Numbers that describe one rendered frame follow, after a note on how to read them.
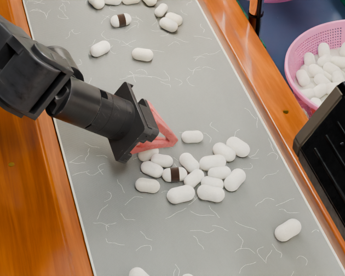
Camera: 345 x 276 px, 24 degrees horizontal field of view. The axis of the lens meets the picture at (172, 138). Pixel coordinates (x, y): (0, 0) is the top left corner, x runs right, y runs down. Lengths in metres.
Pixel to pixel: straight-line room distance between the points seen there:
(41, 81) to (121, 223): 0.22
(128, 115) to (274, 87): 0.27
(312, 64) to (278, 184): 0.27
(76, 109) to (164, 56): 0.34
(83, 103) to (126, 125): 0.07
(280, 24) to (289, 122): 0.38
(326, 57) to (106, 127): 0.44
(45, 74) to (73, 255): 0.22
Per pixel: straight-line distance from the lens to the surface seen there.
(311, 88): 1.26
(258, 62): 1.26
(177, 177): 1.08
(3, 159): 1.12
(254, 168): 1.12
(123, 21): 1.37
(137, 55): 1.29
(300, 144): 0.70
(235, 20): 1.35
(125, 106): 1.05
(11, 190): 1.07
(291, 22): 1.52
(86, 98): 1.01
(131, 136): 1.05
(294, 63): 1.30
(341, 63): 1.32
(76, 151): 1.15
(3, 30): 0.99
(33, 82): 0.97
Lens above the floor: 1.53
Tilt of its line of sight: 43 degrees down
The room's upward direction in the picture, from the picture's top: straight up
